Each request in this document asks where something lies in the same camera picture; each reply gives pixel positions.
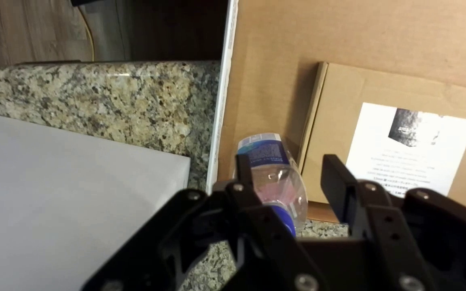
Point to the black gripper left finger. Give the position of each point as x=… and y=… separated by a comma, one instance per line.
x=189, y=248

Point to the white storage cardboard box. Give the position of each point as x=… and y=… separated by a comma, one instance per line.
x=55, y=204

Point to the shallow open cardboard tray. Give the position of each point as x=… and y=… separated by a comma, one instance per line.
x=275, y=65

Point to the blue capped water bottle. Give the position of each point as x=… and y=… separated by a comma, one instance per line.
x=267, y=167

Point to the small flat brown carton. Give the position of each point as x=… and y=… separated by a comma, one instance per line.
x=340, y=98

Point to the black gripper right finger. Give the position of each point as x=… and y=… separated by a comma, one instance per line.
x=416, y=243

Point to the white printed paper sheet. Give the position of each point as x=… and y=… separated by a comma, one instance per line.
x=404, y=156

